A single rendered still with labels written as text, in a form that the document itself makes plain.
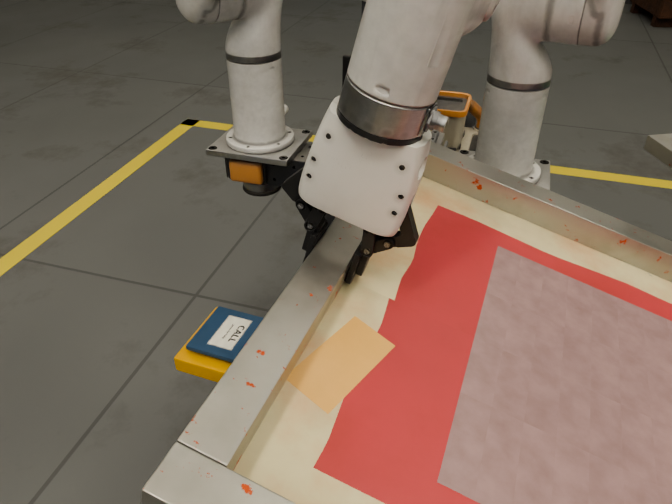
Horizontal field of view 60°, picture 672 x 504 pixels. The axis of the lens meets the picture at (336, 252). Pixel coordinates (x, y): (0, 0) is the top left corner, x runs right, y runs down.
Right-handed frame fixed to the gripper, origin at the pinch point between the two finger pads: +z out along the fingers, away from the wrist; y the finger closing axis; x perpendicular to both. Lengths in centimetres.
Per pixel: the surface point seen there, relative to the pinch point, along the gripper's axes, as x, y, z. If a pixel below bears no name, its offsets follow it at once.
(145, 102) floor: -298, 223, 192
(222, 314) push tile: -14.9, 16.8, 34.2
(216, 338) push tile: -9.7, 14.9, 33.6
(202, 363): -5.7, 14.8, 35.4
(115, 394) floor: -56, 68, 149
